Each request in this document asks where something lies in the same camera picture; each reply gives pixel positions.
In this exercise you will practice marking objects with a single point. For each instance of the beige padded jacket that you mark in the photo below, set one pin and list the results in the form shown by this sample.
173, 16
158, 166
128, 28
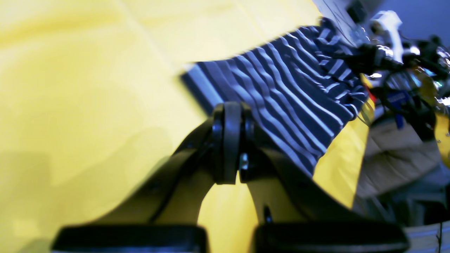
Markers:
394, 157

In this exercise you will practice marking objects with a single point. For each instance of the navy white striped T-shirt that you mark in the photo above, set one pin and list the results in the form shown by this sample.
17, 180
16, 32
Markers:
299, 89

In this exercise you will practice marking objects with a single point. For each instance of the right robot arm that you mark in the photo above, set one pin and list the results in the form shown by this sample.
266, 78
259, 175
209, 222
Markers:
410, 90

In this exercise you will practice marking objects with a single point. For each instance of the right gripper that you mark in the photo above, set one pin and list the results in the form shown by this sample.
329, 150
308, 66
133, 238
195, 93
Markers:
372, 58

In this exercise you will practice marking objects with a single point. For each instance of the yellow table cloth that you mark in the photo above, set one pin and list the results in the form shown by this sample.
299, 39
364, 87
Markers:
92, 103

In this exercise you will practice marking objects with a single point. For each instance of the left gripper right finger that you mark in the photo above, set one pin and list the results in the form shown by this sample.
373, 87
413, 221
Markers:
295, 215

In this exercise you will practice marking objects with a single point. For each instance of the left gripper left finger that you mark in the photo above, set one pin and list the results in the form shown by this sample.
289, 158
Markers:
161, 215

